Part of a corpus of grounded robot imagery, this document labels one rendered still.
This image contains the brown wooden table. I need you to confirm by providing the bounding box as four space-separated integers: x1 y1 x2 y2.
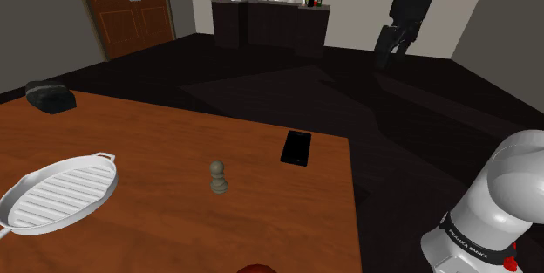
0 89 364 273

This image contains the dark rough loaf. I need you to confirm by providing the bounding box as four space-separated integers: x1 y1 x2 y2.
24 78 78 116

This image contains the grey chess pawn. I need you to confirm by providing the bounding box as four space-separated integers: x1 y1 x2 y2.
209 160 230 195

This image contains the black smartphone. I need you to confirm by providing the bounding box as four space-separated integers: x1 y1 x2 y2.
279 129 313 167

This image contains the red round thing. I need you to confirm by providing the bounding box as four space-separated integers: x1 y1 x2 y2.
235 263 279 273

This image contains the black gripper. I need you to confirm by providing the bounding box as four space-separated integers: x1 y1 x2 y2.
373 0 434 72

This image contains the dark sideboard with bottles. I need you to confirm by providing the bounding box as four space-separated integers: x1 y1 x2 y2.
210 0 332 58

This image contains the brown wooden door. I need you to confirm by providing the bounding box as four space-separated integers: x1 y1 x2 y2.
75 0 177 61

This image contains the white ridged grill pan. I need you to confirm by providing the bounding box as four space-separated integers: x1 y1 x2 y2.
0 151 119 240

